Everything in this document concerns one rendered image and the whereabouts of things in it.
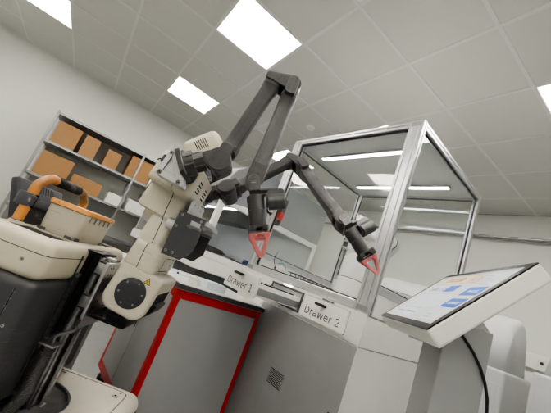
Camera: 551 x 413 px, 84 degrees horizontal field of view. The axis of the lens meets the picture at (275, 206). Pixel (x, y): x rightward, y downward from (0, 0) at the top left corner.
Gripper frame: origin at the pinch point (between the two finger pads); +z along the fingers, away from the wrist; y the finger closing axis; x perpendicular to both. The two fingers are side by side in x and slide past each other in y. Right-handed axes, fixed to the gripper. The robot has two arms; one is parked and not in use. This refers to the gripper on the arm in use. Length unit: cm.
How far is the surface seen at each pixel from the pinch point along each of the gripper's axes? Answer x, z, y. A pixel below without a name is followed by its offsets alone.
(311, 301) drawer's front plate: 29, -2, 44
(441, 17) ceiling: -129, -110, 35
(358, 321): 14.2, 15.3, 25.8
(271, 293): 45, -16, 36
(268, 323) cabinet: 57, -4, 63
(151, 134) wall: 132, -369, 318
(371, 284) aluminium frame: 0.4, 4.3, 25.3
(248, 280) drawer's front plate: 51, -27, 30
